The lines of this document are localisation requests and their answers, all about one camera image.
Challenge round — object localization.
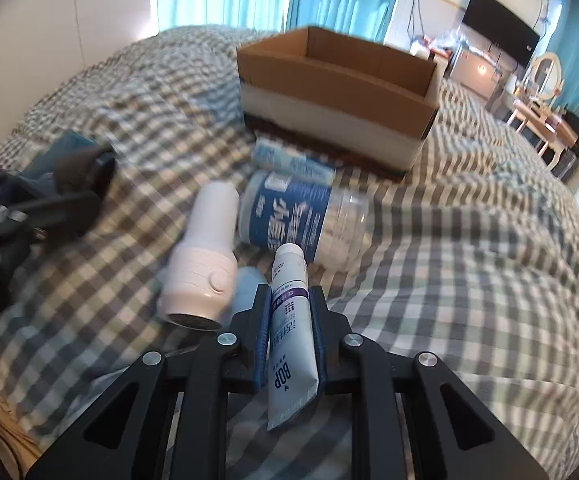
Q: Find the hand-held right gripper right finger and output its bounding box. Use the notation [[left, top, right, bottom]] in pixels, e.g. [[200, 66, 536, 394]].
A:
[[309, 285, 550, 480]]

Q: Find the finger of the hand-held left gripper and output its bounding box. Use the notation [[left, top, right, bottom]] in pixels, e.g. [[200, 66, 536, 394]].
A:
[[54, 144, 118, 199], [4, 192, 102, 242]]

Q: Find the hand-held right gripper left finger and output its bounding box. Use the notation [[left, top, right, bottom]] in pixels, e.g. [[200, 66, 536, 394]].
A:
[[24, 284, 275, 480]]

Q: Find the dark blue pouch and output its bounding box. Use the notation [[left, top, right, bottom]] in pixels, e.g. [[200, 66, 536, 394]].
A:
[[17, 129, 103, 191]]

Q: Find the white blue-label cream tube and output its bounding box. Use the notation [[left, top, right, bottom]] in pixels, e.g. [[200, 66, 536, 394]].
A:
[[267, 242, 319, 432]]

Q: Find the cardboard box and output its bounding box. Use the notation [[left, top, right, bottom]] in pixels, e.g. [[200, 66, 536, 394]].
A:
[[236, 26, 441, 181]]

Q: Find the white electric lint remover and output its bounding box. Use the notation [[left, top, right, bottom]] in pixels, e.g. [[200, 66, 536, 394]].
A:
[[157, 181, 240, 332]]

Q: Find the clear jar blue label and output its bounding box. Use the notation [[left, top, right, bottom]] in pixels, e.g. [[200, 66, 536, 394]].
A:
[[237, 170, 370, 266]]

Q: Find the grey checked blanket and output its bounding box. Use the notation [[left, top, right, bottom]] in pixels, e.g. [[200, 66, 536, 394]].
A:
[[0, 25, 579, 480]]

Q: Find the blue white tissue packet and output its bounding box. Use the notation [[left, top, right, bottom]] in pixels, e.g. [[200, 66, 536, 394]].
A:
[[252, 140, 337, 181]]

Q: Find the cream dressing table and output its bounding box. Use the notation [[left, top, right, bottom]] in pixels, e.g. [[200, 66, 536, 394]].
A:
[[507, 97, 579, 167]]

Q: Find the television cabinet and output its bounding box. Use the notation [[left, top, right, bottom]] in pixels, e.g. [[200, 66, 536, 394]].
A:
[[448, 44, 516, 107]]

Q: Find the black bag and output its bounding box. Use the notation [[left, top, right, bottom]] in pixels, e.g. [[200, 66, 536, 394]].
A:
[[559, 110, 579, 159]]

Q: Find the oval vanity mirror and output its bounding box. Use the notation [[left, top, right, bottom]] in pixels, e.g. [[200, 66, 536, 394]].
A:
[[522, 52, 563, 102]]

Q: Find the black flat television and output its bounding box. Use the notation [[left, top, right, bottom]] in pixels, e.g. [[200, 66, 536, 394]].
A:
[[462, 0, 541, 68]]

